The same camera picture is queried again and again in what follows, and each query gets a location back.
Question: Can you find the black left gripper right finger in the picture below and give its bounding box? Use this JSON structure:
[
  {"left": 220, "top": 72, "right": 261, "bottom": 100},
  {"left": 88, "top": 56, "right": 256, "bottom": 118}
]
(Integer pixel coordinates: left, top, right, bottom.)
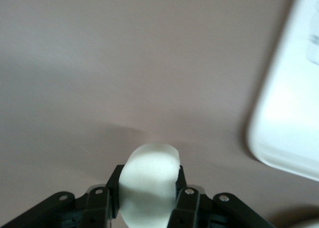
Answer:
[{"left": 169, "top": 165, "right": 275, "bottom": 228}]

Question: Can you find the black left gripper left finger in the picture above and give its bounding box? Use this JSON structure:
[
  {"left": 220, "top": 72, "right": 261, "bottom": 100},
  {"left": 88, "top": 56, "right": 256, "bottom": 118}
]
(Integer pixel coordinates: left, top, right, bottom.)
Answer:
[{"left": 0, "top": 164, "right": 125, "bottom": 228}]

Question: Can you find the white steamed bun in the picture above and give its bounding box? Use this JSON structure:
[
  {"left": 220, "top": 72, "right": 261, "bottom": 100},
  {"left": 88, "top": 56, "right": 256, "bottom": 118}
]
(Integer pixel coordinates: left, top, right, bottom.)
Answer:
[{"left": 118, "top": 142, "right": 180, "bottom": 228}]

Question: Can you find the cream rabbit print tray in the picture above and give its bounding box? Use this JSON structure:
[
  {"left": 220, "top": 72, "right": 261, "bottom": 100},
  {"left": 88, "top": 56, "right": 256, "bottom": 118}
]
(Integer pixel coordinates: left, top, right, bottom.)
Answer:
[{"left": 245, "top": 0, "right": 319, "bottom": 183}]

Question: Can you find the brown table mat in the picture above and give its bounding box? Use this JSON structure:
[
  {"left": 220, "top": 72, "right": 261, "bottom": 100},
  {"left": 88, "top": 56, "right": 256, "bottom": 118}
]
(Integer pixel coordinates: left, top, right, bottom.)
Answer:
[{"left": 0, "top": 0, "right": 319, "bottom": 228}]

